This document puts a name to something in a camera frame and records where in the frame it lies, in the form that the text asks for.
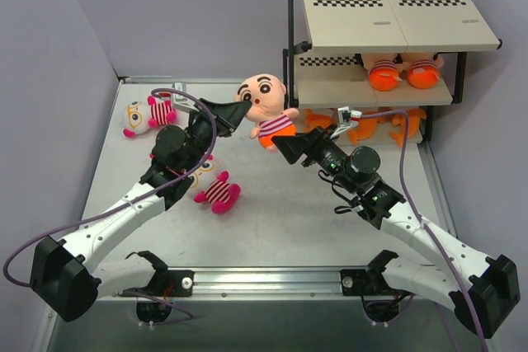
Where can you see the cream black three-tier shelf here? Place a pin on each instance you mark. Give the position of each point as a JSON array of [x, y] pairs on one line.
[[322, 65]]

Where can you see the orange shark plush back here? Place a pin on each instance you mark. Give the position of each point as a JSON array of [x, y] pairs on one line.
[[313, 120]]

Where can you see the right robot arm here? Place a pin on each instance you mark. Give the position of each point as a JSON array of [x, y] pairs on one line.
[[480, 290]]

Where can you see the white pink glasses plush front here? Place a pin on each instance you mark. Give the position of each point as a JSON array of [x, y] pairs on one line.
[[211, 185]]

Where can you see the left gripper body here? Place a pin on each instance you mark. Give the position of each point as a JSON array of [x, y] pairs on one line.
[[210, 119]]

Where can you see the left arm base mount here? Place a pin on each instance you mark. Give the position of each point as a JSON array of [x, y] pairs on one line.
[[178, 283]]

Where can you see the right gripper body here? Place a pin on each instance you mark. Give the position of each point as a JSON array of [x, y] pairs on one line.
[[309, 146]]

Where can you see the peach boy plush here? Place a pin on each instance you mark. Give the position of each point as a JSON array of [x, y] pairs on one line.
[[422, 69], [382, 71], [271, 118]]

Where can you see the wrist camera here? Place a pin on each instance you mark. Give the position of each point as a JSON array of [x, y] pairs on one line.
[[178, 101], [347, 118]]

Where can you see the aluminium front rail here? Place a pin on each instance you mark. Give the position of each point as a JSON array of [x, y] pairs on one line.
[[264, 284]]

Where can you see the white pink striped plush back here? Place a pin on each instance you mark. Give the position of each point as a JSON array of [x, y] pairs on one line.
[[139, 117]]

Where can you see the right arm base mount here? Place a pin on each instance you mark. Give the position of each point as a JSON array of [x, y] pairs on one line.
[[355, 282]]

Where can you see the orange shark plush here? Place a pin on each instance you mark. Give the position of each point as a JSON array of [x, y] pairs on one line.
[[409, 125], [313, 120], [365, 129]]

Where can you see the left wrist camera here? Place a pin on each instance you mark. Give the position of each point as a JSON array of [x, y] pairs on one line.
[[178, 101]]

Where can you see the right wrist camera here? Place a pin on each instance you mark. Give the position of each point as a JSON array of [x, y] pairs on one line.
[[347, 118]]

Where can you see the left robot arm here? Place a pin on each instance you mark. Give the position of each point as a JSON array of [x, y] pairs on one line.
[[70, 274]]

